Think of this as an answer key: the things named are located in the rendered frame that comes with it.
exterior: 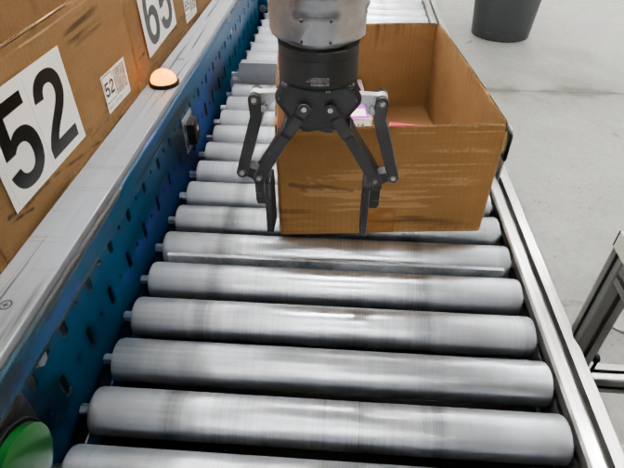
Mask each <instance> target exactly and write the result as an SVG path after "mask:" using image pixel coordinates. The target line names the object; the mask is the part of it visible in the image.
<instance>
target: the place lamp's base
mask: <svg viewBox="0 0 624 468"><path fill-rule="evenodd" d="M25 422H41V421H40V420H39V418H38V417H37V415H36V414H35V412H34V411H33V409H32V407H31V406H30V404H29V403H28V401H27V400H26V398H25V397H24V396H23V394H19V395H16V397H15V398H14V400H13V402H12V403H11V405H10V407H9V409H8V410H7V412H6V414H5V416H4V418H3V420H2V421H1V422H0V448H1V446H2V445H3V443H4V442H5V440H6V439H7V437H8V436H9V434H10V433H11V432H12V431H13V430H14V429H15V428H16V427H18V426H19V425H20V424H22V423H25Z"/></svg>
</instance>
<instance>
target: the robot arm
mask: <svg viewBox="0 0 624 468"><path fill-rule="evenodd" d="M267 1H268V19H269V29H270V31H271V33H272V34H273V35H275V36H276V37H277V38H278V51H279V85H278V86H277V88H270V89H263V87H262V86H261V85H259V84H255V85H253V87H252V89H251V92H250V94H249V96H248V106H249V112H250V119H249V122H248V126H247V130H246V134H245V138H244V142H243V146H242V150H241V154H240V161H239V165H238V169H237V175H238V176H240V177H246V176H248V177H250V178H252V179H253V181H254V183H255V194H256V200H257V202H258V203H265V204H266V224H267V232H274V229H275V225H276V220H277V207H276V190H275V175H274V169H272V167H273V166H274V164H275V162H276V161H277V159H278V158H279V156H280V155H281V153H282V152H283V151H284V149H285V147H286V146H287V144H288V143H289V141H290V140H291V139H292V138H293V136H294V134H295V133H296V132H297V130H298V129H299V128H300V129H302V130H303V132H312V131H317V130H319V131H321V132H325V133H332V130H336V131H337V133H338V135H339V136H340V138H341V139H342V140H343V141H344V142H345V144H346V146H347V147H348V148H349V150H350V151H351V153H352V155H353V156H354V158H355V159H356V161H357V163H358V165H359V167H360V168H361V170H362V172H363V179H362V191H361V203H360V215H359V236H366V231H367V221H368V211H369V208H377V206H378V205H379V198H380V189H381V188H382V184H383V183H385V182H390V183H396V182H397V181H398V179H399V177H398V170H397V160H396V155H395V152H394V147H393V143H392V138H391V135H390V130H389V126H388V122H387V118H386V116H387V111H388V105H389V102H388V95H387V90H386V89H384V88H379V89H377V91H376V92H369V91H361V89H360V87H359V85H358V60H359V45H360V38H362V37H363V36H364V35H365V34H366V33H367V30H366V23H367V13H368V7H369V5H370V4H371V0H267ZM275 101H276V102H277V103H278V105H279V106H280V107H281V109H282V110H283V111H284V112H285V114H286V115H287V116H286V117H285V119H284V122H283V123H282V125H281V127H280V128H279V131H278V132H277V134H276V135H275V136H274V138H273V139H272V141H271V143H270V144H269V146H268V147H267V149H266V151H265V153H264V155H263V156H262V158H261V159H260V161H258V162H252V158H253V155H254V148H255V144H256V140H257V138H258V134H259V130H260V126H261V122H262V119H263V115H264V112H265V111H268V110H269V109H270V106H271V103H272V102H275ZM360 104H363V105H364V106H365V107H366V110H367V113H368V114H369V115H374V125H375V130H376V134H377V137H378V141H379V146H380V150H381V153H382V157H383V164H384V166H383V167H379V166H378V164H377V162H376V161H375V160H374V158H373V156H372V155H371V152H370V150H369V149H368V147H367V145H366V143H365V142H364V140H363V138H362V137H361V135H360V133H359V131H358V130H357V128H356V126H355V124H354V121H353V119H352V117H351V114H352V113H353V112H354V111H355V110H356V109H357V107H358V106H359V105H360Z"/></svg>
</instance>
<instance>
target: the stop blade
mask: <svg viewBox="0 0 624 468"><path fill-rule="evenodd" d="M167 256H168V260H169V262H173V263H192V264H212V265H232V266H250V267H288V268H308V269H328V270H347V271H367V272H386V273H406V274H425V275H445V276H464V277H483V278H502V276H503V273H504V268H503V267H482V266H444V265H424V264H404V263H385V262H364V261H345V260H324V259H304V258H285V257H264V256H245V255H225V254H205V253H168V255H167Z"/></svg>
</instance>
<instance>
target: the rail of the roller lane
mask: <svg viewBox="0 0 624 468"><path fill-rule="evenodd" d="M422 4H423V9H424V10H425V16H426V17H427V18H428V23H436V24H437V27H438V24H441V26H442V27H443V28H444V30H445V31H446V32H447V34H448V35H449V32H448V30H447V27H446V25H445V23H444V21H443V19H442V16H441V15H440V12H439V9H438V7H437V4H436V1H435V0H422ZM489 196H490V200H491V205H492V209H493V212H494V213H493V212H491V213H490V216H489V217H494V218H496V219H498V221H499V223H500V231H501V235H502V238H500V241H499V245H498V246H504V247H506V248H508V250H509V253H510V257H511V261H512V266H513V268H510V273H509V276H508V278H507V279H515V280H518V281H519V282H520V284H521V287H522V293H523V297H524V300H525V302H524V303H523V304H522V308H521V311H520V313H519V315H518V316H521V317H528V318H531V319H532V320H533V322H534V324H535V328H536V333H537V338H538V341H539V343H537V346H536V351H535V353H534V355H533V356H532V357H529V358H521V359H522V360H538V361H542V362H544V363H546V364H547V365H548V367H549V368H550V370H551V373H552V380H553V386H554V389H555V390H553V396H552V402H551V404H550V405H549V406H547V407H544V408H541V407H535V409H536V412H541V413H556V414H560V415H562V416H564V417H565V418H566V420H567V421H568V423H569V426H570V428H571V432H572V436H573V442H574V446H575V447H574V452H573V458H572V461H571V463H569V464H568V465H566V466H553V468H624V451H623V448H622V447H621V444H620V442H619V440H618V436H617V433H616V431H615V429H614V426H613V424H612V423H611V420H610V418H609V415H608V413H607V411H606V408H605V404H604V402H603V400H602V398H601V396H600V393H599V391H598V389H597V386H596V384H595V382H594V380H593V378H592V374H591V372H590V369H589V367H588V364H587V362H586V360H585V357H584V356H583V353H582V351H581V349H580V347H579V345H578V344H577V342H576V341H575V339H574V338H573V333H572V330H571V325H570V322H569V320H568V317H567V315H566V312H565V310H564V307H563V305H562V303H561V300H560V298H559V295H558V293H557V291H556V289H555V287H554V284H553V281H552V278H551V276H550V273H549V271H548V269H547V267H546V265H545V263H544V260H543V258H542V255H541V253H540V249H539V247H538V244H537V243H536V241H535V238H534V236H533V233H532V231H531V229H530V226H529V224H528V222H527V219H526V216H525V214H524V212H523V209H522V207H521V204H520V202H519V200H518V198H517V196H516V193H515V191H514V187H513V185H512V183H511V180H510V178H509V176H508V174H507V172H506V169H505V167H504V165H503V168H502V171H501V174H500V180H499V184H498V181H497V179H496V177H495V176H494V179H493V183H492V186H491V190H490V192H489Z"/></svg>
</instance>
